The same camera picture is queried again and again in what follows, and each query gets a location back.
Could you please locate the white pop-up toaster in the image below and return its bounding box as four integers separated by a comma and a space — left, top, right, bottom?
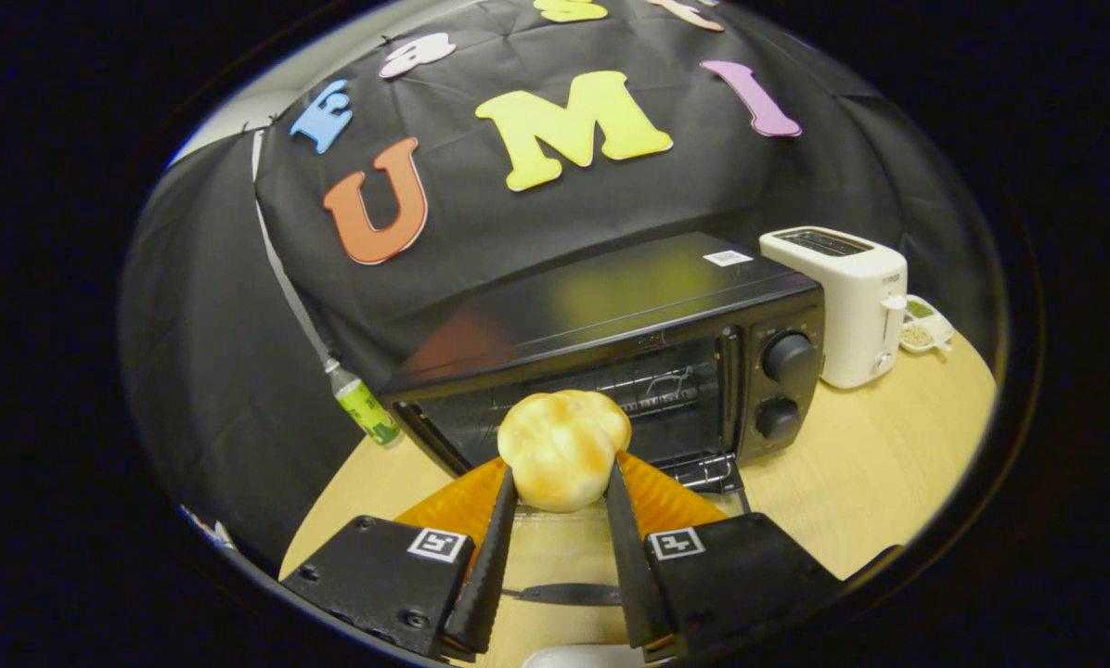
759, 225, 909, 390

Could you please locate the small white seed dish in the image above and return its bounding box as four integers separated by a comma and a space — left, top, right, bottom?
898, 295, 955, 355

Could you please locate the golden bread bun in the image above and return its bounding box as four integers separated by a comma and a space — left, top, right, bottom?
497, 390, 633, 514

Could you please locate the green label drink bottle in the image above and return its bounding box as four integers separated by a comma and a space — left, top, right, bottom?
325, 357, 403, 448

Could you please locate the black toaster oven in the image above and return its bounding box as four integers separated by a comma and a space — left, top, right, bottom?
376, 231, 827, 609

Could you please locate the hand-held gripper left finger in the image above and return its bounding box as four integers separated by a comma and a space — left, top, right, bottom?
279, 455, 519, 662

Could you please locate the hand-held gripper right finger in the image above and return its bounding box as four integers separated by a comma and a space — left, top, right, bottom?
603, 452, 845, 664

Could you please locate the white square plate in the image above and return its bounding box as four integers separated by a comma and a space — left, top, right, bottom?
521, 645, 649, 668

